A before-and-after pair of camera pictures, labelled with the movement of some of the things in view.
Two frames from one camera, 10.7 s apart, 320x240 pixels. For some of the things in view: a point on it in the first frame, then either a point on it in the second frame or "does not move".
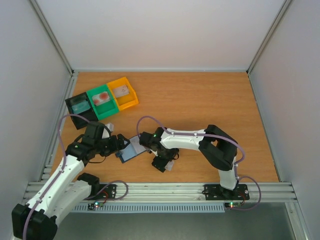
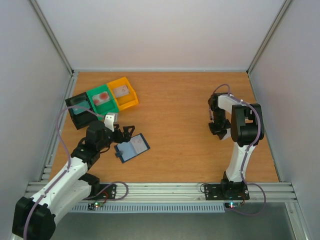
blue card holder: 133,149 does not move
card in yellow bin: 121,91 does not move
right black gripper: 145,138 -> 219,129
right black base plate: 214,192 does not move
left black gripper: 116,147 -> 127,136
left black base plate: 111,190 does not move
